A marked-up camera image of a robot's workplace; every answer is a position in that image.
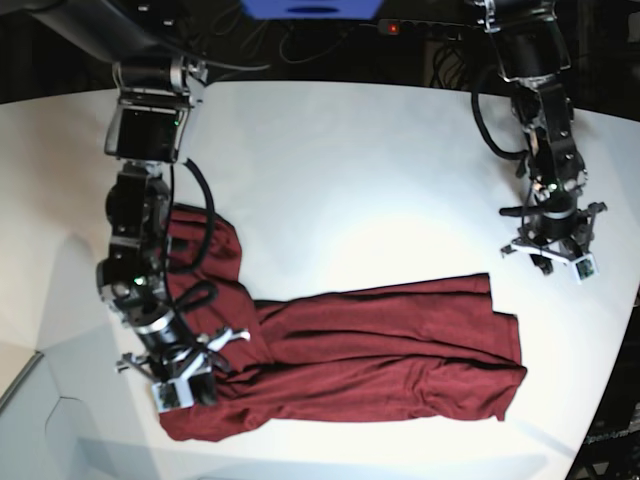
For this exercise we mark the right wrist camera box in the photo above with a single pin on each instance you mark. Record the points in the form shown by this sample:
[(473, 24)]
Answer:
[(174, 394)]

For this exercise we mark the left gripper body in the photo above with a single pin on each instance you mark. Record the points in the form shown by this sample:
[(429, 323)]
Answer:
[(550, 237)]

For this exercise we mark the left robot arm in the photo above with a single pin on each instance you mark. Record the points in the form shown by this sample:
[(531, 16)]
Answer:
[(531, 56)]

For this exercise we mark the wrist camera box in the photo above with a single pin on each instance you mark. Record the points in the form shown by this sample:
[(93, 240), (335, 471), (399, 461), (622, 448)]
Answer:
[(584, 268), (174, 394)]

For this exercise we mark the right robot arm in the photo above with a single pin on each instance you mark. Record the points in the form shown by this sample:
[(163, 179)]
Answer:
[(161, 86)]

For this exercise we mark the black power strip red light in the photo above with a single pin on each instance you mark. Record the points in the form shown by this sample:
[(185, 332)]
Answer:
[(425, 30)]

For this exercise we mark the blue box at top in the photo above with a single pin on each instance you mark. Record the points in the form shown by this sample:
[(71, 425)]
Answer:
[(311, 9)]

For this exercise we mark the dark red t-shirt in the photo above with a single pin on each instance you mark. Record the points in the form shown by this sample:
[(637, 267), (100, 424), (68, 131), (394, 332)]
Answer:
[(393, 353)]

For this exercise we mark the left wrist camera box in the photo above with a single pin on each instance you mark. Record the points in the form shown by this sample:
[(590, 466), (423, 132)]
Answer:
[(584, 268)]

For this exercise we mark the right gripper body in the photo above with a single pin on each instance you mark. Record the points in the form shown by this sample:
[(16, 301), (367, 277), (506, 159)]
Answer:
[(196, 363)]

